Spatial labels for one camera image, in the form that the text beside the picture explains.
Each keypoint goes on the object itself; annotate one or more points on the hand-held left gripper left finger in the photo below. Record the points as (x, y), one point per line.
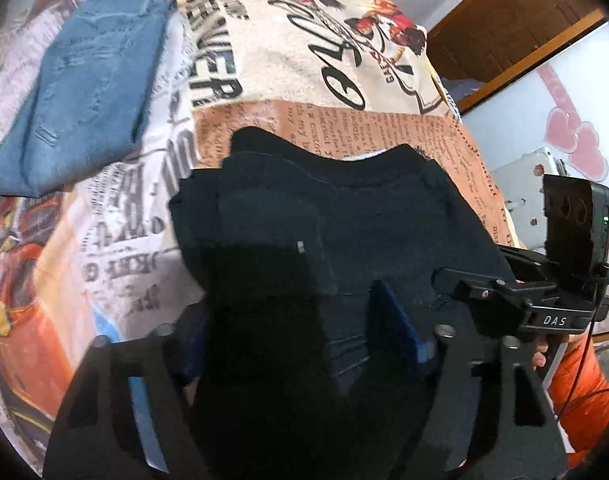
(189, 360)

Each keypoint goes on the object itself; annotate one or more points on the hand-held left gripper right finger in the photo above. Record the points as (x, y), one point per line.
(397, 320)

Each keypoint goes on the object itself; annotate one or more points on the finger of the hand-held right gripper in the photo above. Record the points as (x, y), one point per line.
(479, 290)

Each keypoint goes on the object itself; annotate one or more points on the black pants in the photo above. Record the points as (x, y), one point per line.
(344, 220)

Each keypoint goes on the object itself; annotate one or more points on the person's right forearm orange sleeve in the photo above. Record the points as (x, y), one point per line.
(589, 400)

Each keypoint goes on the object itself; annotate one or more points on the person's right hand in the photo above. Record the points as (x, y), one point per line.
(540, 361)

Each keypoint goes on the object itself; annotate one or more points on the white cabinet with pink hearts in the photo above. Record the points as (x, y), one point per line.
(574, 110)

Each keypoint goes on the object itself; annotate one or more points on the brown wooden door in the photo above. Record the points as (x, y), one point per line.
(509, 15)

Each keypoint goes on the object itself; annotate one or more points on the printed blanket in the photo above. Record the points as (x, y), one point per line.
(284, 60)

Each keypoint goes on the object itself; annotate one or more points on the folded blue jeans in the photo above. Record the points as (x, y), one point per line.
(84, 90)

